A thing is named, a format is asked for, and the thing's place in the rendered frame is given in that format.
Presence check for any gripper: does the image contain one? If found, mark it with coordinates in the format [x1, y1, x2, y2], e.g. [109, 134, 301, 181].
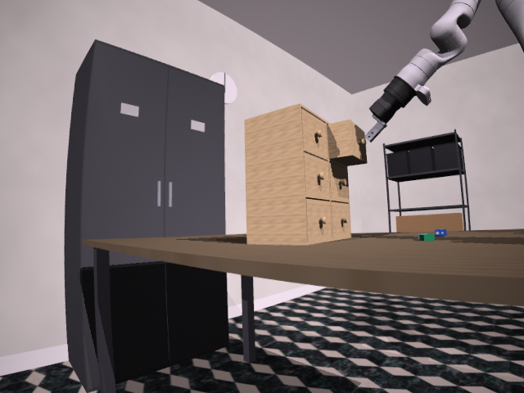
[364, 63, 431, 142]

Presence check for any green and white eraser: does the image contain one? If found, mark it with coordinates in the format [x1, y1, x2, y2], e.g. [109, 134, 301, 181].
[418, 233, 435, 241]

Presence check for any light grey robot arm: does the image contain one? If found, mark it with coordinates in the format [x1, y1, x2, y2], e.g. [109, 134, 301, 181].
[410, 0, 524, 79]

